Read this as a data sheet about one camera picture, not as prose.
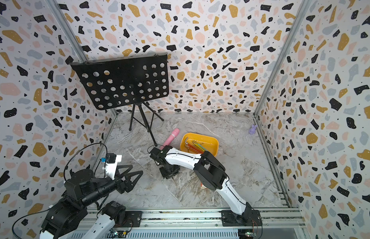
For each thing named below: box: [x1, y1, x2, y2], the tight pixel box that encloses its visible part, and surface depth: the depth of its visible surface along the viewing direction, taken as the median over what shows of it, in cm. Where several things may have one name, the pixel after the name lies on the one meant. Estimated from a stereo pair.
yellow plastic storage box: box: [180, 132, 220, 157], surface depth 103 cm
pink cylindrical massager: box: [159, 127, 181, 151], surface depth 106 cm
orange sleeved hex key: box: [185, 143, 202, 154], surface depth 102 cm
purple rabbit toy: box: [248, 123, 258, 135], surface depth 111 cm
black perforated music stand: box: [69, 53, 170, 147], surface depth 76 cm
